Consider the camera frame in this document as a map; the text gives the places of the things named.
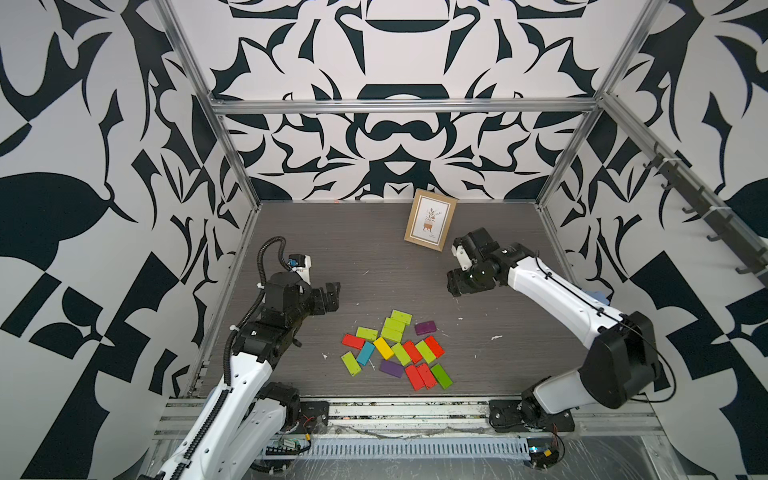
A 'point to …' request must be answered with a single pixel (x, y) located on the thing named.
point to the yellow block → (384, 348)
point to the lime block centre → (401, 353)
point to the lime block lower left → (351, 363)
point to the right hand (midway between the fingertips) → (456, 281)
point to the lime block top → (401, 316)
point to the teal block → (365, 353)
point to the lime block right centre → (425, 351)
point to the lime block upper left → (367, 333)
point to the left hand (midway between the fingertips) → (319, 281)
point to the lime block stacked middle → (393, 330)
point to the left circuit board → (289, 446)
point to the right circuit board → (543, 457)
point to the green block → (442, 377)
